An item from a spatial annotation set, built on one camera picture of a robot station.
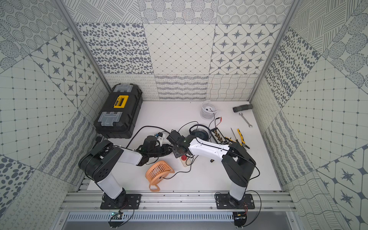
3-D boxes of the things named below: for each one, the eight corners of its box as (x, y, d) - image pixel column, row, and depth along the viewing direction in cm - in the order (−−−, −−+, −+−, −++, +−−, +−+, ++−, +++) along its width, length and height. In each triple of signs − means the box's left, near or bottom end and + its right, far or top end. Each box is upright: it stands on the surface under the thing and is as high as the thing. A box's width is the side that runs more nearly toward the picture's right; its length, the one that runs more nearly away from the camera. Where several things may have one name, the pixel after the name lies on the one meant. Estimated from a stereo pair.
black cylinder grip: (234, 114, 116) (236, 110, 112) (232, 110, 118) (233, 106, 115) (251, 109, 119) (253, 106, 115) (248, 106, 122) (250, 102, 118)
